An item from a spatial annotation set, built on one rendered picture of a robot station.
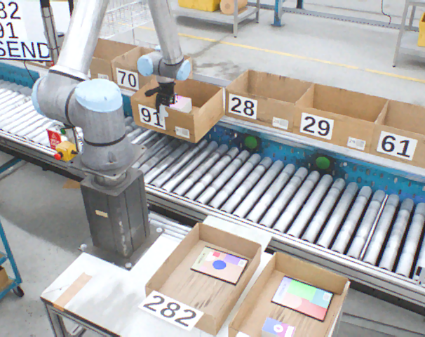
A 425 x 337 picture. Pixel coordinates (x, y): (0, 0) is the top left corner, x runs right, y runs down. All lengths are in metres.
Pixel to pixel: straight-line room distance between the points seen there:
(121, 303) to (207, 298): 0.31
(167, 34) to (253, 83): 0.92
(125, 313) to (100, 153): 0.57
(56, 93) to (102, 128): 0.21
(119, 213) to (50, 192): 1.92
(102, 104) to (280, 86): 1.34
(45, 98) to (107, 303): 0.76
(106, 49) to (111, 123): 1.74
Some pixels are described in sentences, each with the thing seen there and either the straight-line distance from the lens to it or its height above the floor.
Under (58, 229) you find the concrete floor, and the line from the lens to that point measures 3.28.
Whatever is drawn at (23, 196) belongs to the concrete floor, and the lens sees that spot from 3.66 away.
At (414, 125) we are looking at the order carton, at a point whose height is 0.94.
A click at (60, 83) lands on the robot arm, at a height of 1.44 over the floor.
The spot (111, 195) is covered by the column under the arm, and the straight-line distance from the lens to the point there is 1.69.
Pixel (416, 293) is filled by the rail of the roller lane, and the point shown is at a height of 0.72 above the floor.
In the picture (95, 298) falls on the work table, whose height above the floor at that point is 0.75.
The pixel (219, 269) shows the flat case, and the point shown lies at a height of 0.77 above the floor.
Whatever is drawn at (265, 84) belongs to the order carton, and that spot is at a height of 0.98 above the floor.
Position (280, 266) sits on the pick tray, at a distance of 1.81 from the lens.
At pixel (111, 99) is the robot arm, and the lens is 1.55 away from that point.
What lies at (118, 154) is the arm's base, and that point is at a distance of 1.63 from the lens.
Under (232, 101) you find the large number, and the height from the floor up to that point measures 0.99.
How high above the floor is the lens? 2.10
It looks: 34 degrees down
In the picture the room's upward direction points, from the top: 1 degrees counter-clockwise
